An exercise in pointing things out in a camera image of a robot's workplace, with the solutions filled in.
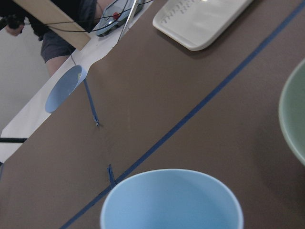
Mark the light blue cup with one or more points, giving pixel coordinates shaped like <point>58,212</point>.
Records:
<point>171,199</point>

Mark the blue bowl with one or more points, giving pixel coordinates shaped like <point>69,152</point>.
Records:
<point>64,87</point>

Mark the green ceramic bowl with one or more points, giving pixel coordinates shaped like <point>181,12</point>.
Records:
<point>291,111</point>

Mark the cream bear tray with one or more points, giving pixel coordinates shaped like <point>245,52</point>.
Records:
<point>196,24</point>

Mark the blue teach pendant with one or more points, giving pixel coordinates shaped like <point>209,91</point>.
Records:
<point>117,14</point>

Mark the person in dark shorts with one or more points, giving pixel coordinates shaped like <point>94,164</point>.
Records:
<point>55,50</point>

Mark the aluminium frame post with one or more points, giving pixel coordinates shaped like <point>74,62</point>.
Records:
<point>127,21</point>

